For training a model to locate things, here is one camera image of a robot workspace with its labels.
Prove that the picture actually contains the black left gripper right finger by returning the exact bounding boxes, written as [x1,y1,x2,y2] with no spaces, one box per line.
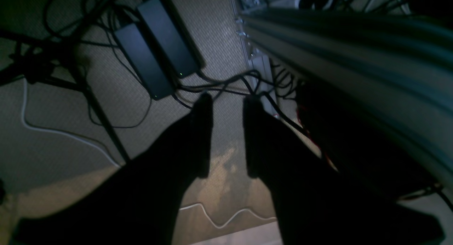
[243,96,445,245]

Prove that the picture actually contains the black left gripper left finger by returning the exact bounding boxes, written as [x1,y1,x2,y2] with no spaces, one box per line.
[14,93,213,245]

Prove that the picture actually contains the black power adapter brick left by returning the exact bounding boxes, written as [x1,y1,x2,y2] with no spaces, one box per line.
[114,23,176,100]

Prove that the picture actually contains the black power adapter brick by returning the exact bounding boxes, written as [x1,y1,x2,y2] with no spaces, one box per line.
[136,0,202,78]
[114,23,176,100]

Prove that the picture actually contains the black tripod stand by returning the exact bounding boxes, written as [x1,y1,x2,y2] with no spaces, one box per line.
[1,29,131,162]

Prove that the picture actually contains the black power adapter brick right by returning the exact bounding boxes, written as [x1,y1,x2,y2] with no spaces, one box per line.
[136,0,202,78]

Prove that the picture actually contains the white cable on floor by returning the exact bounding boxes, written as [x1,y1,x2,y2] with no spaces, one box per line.
[21,79,121,167]

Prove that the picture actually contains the aluminium table frame rail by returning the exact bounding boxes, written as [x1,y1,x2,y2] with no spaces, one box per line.
[239,8,453,189]

